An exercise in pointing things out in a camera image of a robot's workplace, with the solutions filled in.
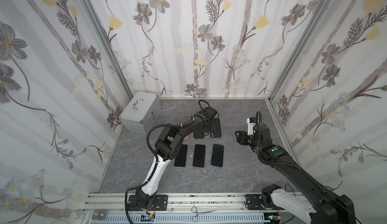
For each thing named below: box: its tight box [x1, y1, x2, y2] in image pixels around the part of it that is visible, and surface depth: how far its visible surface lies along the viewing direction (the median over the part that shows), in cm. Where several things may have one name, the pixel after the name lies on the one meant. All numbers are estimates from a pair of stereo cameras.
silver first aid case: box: [118, 91, 162, 136], surface depth 96 cm
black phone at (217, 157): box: [211, 143, 225, 167], surface depth 92 cm
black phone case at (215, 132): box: [210, 118, 222, 138], surface depth 102 cm
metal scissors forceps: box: [190, 206, 218, 223], surface depth 73 cm
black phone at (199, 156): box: [192, 144, 206, 168], surface depth 92 cm
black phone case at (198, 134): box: [193, 130, 205, 139], surface depth 100 cm
